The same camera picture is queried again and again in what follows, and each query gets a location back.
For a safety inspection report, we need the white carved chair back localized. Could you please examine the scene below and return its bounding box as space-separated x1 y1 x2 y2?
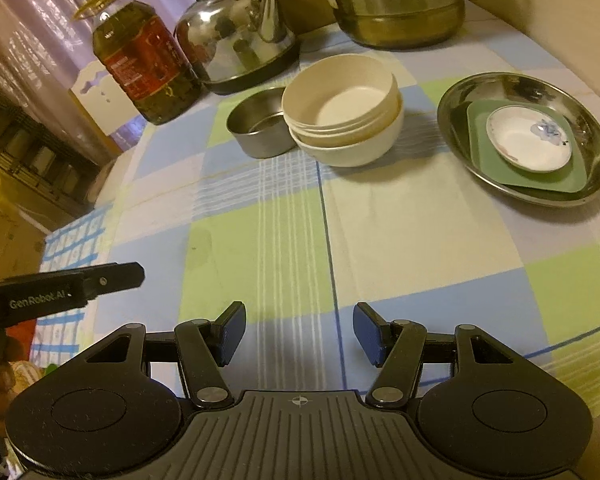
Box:
69 57 148 153

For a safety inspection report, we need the small white saucer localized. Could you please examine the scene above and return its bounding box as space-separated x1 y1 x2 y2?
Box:
486 108 573 173

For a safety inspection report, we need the checked tablecloth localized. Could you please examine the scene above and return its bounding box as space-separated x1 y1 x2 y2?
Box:
92 0 600 396

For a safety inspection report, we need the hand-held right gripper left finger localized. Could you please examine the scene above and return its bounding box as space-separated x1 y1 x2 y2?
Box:
82 301 247 408

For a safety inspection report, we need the green square plate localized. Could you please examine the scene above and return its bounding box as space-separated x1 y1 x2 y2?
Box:
466 100 595 195

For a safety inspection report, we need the round stainless steel plate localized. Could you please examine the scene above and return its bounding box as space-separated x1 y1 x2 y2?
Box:
437 73 600 206

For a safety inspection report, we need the stainless steel steamer pot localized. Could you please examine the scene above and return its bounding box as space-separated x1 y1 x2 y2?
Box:
287 0 493 51

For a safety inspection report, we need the stainless steel kettle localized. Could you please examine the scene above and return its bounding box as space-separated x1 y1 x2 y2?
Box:
174 0 302 96

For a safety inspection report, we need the dark shelf unit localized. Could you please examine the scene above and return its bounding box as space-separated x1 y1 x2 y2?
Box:
0 87 111 221

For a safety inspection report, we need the cooking oil bottle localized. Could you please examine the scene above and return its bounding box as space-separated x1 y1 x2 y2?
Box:
72 0 204 126

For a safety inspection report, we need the pale lace curtain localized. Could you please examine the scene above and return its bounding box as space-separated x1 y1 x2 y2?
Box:
0 0 246 161

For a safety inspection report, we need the small stainless steel bowl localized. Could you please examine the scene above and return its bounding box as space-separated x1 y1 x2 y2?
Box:
226 86 297 159

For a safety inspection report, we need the person's left hand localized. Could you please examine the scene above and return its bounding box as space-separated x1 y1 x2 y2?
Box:
0 337 48 418

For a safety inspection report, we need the cream plastic bowl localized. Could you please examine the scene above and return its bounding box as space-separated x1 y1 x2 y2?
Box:
281 55 401 147

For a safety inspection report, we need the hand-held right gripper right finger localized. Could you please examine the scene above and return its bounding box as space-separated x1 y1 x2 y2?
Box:
352 302 521 408

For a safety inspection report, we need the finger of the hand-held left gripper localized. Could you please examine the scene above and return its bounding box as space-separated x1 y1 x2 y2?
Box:
82 261 146 305

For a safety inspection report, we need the blue checked cloth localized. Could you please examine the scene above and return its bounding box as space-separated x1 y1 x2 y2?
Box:
30 207 113 368

